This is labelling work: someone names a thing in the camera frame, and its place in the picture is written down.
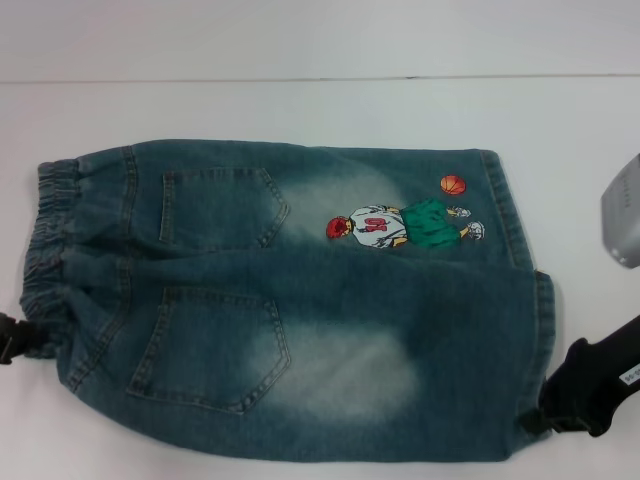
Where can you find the blue denim shorts with embroidery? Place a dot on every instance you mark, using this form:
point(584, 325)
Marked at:
point(325, 310)

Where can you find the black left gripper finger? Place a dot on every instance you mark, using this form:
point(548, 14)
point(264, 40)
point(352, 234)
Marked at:
point(11, 351)
point(11, 326)

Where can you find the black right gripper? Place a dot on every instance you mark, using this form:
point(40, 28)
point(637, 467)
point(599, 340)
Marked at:
point(585, 385)

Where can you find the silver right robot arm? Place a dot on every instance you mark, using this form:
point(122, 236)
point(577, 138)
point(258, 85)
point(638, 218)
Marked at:
point(625, 215)

